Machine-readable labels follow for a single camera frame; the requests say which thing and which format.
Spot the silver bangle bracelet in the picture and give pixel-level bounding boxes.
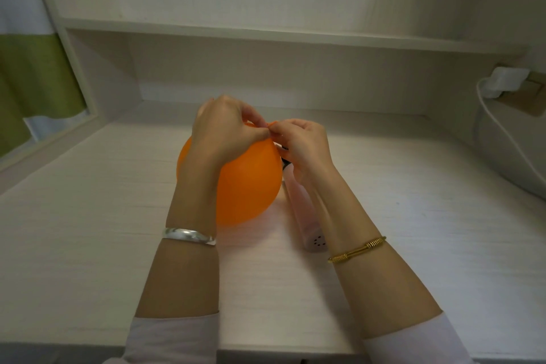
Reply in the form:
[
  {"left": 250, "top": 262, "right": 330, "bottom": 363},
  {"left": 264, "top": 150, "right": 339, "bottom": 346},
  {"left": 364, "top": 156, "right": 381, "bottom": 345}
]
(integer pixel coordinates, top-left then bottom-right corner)
[{"left": 162, "top": 227, "right": 217, "bottom": 247}]

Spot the person's left forearm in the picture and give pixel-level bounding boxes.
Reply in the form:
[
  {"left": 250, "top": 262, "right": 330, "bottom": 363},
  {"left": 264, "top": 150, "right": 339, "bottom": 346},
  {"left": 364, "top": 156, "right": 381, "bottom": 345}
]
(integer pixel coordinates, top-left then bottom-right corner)
[{"left": 134, "top": 163, "right": 222, "bottom": 320}]

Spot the pale pink sleeve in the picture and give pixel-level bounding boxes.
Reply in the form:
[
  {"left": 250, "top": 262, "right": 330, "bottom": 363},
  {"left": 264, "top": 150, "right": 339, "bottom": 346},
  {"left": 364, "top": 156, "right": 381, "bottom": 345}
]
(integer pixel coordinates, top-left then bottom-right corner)
[
  {"left": 362, "top": 311, "right": 481, "bottom": 364},
  {"left": 102, "top": 312, "right": 221, "bottom": 364}
]

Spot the white power cable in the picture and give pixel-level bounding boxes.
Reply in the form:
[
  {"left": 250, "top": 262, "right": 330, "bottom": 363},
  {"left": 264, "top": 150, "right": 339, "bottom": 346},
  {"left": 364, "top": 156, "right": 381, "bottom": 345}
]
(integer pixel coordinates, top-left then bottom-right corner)
[{"left": 475, "top": 78, "right": 546, "bottom": 183}]

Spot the green and white curtain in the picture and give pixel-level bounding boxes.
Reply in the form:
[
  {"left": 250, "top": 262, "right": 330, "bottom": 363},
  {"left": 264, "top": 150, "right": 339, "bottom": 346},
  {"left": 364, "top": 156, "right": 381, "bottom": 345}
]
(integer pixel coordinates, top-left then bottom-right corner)
[{"left": 0, "top": 0, "right": 88, "bottom": 160}]

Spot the pink black balloon pump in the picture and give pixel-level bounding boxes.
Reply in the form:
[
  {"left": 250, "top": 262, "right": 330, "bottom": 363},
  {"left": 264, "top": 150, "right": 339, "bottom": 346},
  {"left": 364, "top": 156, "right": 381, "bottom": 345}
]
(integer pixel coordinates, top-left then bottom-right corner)
[{"left": 272, "top": 142, "right": 328, "bottom": 254}]

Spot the pale pink left sleeve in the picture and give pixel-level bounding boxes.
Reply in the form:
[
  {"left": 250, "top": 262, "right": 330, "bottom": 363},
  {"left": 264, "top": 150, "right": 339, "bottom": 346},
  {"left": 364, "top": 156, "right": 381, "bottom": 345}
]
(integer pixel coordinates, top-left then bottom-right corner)
[{"left": 102, "top": 312, "right": 221, "bottom": 364}]

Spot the gold bangle bracelet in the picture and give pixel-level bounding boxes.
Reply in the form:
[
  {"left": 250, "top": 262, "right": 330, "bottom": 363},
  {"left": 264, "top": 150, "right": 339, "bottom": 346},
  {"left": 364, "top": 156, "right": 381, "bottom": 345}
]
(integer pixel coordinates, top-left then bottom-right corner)
[{"left": 327, "top": 236, "right": 387, "bottom": 264}]

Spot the person's left hand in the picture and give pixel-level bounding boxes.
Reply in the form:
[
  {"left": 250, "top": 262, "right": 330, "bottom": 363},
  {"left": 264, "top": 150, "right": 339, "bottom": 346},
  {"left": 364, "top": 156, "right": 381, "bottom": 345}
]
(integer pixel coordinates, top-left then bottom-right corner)
[{"left": 181, "top": 94, "right": 272, "bottom": 177}]

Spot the person's right hand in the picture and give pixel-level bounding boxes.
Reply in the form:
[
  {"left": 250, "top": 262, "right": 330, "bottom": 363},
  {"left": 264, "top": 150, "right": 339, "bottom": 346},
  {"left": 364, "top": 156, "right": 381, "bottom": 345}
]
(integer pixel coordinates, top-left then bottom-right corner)
[{"left": 266, "top": 118, "right": 338, "bottom": 183}]

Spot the orange balloon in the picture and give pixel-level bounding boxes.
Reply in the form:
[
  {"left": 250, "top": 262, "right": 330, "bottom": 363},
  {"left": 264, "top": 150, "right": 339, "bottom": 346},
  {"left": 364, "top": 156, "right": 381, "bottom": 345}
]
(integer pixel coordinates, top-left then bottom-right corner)
[{"left": 176, "top": 120, "right": 284, "bottom": 228}]

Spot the person's right forearm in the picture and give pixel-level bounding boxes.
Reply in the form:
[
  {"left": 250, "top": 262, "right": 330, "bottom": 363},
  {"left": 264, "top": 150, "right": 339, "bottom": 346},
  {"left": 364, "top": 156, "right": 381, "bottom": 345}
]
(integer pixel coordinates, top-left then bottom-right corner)
[{"left": 305, "top": 165, "right": 442, "bottom": 340}]

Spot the pale pink right sleeve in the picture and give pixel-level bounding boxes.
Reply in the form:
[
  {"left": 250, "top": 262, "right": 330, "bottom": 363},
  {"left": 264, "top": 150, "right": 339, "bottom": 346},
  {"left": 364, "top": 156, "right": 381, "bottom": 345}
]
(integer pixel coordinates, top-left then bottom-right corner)
[{"left": 362, "top": 311, "right": 481, "bottom": 364}]

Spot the white power adapter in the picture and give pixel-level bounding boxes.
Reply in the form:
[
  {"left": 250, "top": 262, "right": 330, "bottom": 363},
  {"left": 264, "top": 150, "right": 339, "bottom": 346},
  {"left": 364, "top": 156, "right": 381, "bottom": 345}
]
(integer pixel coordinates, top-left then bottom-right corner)
[{"left": 482, "top": 67, "right": 531, "bottom": 100}]

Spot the beige wall socket plate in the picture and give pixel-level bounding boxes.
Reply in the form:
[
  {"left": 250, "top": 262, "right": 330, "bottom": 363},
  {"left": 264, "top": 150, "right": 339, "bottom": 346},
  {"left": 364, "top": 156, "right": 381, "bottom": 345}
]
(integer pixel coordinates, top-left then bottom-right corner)
[{"left": 494, "top": 63, "right": 546, "bottom": 118}]

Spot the cream wooden shelf board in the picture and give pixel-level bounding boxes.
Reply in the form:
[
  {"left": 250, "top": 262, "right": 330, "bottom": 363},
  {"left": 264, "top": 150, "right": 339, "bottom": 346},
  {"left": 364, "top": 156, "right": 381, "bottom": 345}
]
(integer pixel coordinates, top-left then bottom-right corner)
[{"left": 57, "top": 17, "right": 528, "bottom": 56}]

